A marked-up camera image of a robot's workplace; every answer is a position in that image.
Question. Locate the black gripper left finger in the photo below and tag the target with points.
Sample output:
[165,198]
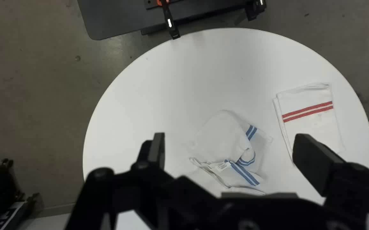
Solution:
[156,151]

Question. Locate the white towel blue stripes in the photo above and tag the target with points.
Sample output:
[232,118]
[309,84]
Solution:
[223,136]

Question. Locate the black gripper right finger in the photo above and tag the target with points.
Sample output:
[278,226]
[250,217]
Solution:
[315,160]

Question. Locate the white towel red stripes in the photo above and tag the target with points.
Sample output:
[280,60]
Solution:
[306,97]

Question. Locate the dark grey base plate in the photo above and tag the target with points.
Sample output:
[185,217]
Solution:
[115,17]

